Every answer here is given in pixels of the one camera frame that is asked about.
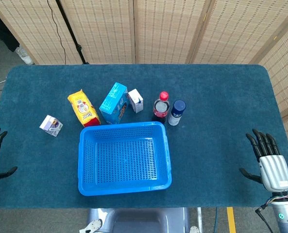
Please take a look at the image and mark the white yogurt bottle blue cap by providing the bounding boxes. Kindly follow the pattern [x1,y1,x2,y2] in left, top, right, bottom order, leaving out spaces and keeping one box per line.
[167,99,186,127]

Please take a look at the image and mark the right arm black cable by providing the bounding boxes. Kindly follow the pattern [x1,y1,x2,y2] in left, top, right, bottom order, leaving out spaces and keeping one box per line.
[254,205,274,233]

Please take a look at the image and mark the small purple white carton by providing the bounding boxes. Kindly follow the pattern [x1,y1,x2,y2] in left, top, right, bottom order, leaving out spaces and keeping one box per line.
[39,115,64,138]

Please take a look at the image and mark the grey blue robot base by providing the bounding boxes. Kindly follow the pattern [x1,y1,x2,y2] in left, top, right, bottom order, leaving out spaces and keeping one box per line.
[79,207,200,233]

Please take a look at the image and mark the blue plastic mesh basket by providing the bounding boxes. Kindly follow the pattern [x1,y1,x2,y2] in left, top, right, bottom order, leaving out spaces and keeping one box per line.
[77,121,172,197]

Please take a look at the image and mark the black tripod pole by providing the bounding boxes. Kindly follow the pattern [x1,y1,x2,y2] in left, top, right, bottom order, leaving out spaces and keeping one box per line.
[55,0,90,65]

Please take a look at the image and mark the white blue milk carton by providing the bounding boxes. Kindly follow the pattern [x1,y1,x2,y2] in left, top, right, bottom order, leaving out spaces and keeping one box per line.
[127,88,144,114]

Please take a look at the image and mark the white shoe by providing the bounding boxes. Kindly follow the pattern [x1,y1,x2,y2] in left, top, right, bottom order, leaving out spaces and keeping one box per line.
[14,45,34,66]

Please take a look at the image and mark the person dark trouser leg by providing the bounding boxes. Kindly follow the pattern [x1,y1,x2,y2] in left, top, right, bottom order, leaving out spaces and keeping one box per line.
[0,3,20,53]

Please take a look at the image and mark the yellow floor tape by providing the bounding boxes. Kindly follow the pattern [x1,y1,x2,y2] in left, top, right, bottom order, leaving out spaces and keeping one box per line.
[226,207,237,233]

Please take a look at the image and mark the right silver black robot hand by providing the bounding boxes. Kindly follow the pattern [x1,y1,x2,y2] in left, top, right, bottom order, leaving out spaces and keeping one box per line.
[239,129,288,194]

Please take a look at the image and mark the blue cookie box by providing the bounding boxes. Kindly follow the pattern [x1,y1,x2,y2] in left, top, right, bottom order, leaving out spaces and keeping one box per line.
[99,82,130,125]

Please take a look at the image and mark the thin black hanging cable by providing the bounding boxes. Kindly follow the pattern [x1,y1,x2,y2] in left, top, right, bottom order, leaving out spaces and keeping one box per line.
[46,0,67,65]

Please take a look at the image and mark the cola bottle red cap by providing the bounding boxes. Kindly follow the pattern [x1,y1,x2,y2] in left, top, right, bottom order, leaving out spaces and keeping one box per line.
[151,91,170,125]

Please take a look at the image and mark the teal table cloth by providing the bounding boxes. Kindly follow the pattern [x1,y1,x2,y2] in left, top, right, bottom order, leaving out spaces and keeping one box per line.
[0,64,288,210]

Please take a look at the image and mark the yellow red snack bag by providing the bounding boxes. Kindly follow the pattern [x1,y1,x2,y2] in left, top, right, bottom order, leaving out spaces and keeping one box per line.
[67,89,101,128]

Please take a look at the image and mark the white metal pole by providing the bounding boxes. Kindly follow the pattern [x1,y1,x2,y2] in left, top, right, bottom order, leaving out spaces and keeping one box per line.
[196,207,203,233]

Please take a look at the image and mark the bamboo folding screen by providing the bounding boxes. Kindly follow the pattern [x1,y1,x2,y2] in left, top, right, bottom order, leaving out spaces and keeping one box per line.
[250,20,288,156]
[0,0,288,65]

